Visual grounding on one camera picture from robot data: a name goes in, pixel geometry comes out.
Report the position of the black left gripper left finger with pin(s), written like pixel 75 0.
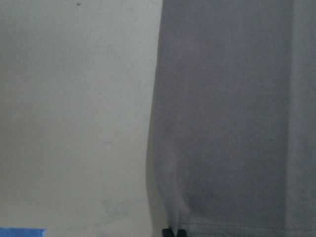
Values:
pixel 167 233

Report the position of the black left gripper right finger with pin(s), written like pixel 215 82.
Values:
pixel 181 233

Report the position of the dark brown t-shirt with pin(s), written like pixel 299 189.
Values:
pixel 234 117

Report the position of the brown paper table cover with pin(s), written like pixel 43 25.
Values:
pixel 76 90

